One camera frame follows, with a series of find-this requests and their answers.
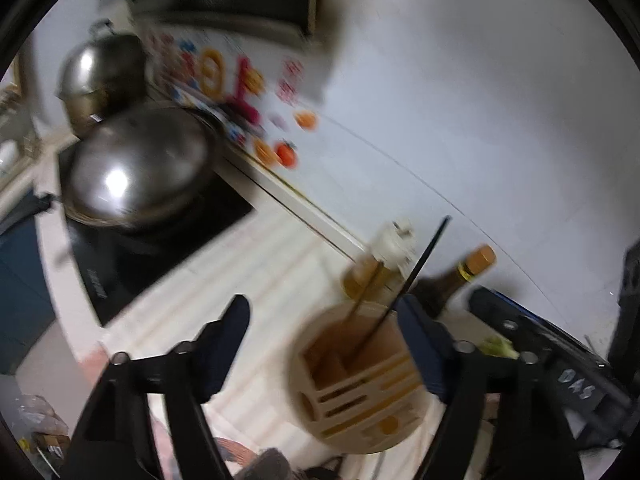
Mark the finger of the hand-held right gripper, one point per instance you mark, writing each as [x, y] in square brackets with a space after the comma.
[515, 325]

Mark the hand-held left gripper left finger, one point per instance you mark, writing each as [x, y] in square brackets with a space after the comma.
[230, 345]

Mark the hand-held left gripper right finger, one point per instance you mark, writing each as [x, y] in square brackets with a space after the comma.
[420, 355]

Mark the beige round utensil holder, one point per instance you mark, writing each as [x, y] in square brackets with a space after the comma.
[350, 390]

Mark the wooden chopstick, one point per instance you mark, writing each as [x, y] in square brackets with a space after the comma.
[365, 292]

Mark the black chopstick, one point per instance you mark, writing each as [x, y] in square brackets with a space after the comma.
[425, 260]

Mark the pale green packet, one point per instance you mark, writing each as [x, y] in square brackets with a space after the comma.
[496, 347]

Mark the dark sauce bottle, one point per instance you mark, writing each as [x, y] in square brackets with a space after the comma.
[450, 280]

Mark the striped cat print mat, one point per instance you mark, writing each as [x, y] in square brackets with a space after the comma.
[280, 270]

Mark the glass oil bottle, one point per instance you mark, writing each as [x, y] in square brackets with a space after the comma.
[385, 257]

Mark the black induction cooktop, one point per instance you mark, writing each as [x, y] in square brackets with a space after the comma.
[140, 270]

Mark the steel wok lid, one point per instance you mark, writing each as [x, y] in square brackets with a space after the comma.
[140, 170]

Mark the clear plastic bag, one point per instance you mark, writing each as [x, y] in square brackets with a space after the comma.
[35, 420]

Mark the blue cabinet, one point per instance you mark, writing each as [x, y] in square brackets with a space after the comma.
[20, 285]

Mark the black wok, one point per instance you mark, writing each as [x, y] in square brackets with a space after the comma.
[37, 205]

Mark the steel pot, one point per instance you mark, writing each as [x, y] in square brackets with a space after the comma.
[100, 80]

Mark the colourful wall sticker sheet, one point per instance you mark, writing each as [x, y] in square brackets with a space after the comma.
[225, 80]

